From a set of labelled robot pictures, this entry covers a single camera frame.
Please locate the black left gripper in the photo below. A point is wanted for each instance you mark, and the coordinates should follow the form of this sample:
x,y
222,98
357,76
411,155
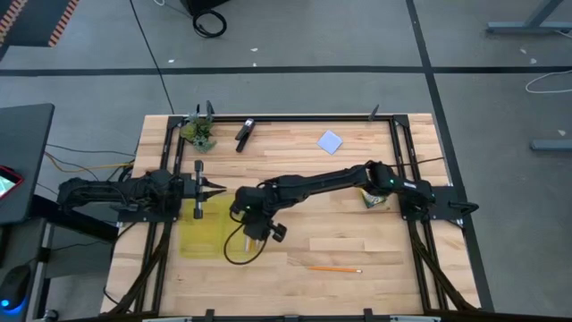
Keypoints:
x,y
199,190

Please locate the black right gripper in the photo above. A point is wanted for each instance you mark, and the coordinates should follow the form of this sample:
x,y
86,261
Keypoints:
x,y
257,210

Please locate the orange wooden pencil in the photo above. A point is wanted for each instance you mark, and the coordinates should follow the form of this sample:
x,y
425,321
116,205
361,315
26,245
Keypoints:
x,y
335,269

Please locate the pale sticky note pad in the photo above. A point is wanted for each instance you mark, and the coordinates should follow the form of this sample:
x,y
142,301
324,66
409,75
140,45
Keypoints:
x,y
330,142

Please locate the crayon box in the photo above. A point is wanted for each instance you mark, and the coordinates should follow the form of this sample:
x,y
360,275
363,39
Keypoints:
x,y
373,200

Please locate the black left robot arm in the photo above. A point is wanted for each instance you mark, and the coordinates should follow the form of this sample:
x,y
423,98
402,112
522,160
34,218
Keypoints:
x,y
111,192

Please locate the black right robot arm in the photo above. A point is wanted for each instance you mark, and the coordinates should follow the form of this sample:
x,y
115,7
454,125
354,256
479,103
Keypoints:
x,y
335,179

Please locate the yellow-green translucent pencil case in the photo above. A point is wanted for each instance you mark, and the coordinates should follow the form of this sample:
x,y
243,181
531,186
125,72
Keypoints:
x,y
201,232

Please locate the small green artificial plant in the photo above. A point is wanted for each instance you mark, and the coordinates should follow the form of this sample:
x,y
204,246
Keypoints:
x,y
199,134

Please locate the black stapler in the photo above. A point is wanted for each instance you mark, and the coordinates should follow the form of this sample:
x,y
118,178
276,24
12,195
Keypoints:
x,y
244,134

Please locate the dark grey desk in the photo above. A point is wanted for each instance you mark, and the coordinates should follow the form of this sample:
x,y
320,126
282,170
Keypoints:
x,y
22,152

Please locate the phone in red case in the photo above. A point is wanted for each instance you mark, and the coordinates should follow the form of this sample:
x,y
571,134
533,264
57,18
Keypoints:
x,y
9,182

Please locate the black computer mouse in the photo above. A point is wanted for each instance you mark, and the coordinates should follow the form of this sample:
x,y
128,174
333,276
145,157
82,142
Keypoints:
x,y
15,286

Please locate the black mat with orange stripes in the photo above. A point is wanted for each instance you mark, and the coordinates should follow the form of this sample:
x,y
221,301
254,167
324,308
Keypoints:
x,y
31,22

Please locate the grey table foot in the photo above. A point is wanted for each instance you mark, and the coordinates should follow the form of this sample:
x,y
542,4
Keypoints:
x,y
552,145

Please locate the grey table leg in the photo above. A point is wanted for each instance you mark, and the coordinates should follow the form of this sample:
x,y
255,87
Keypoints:
x,y
527,27

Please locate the black aluminium table frame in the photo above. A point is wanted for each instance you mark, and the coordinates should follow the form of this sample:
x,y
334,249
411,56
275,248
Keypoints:
x,y
313,118

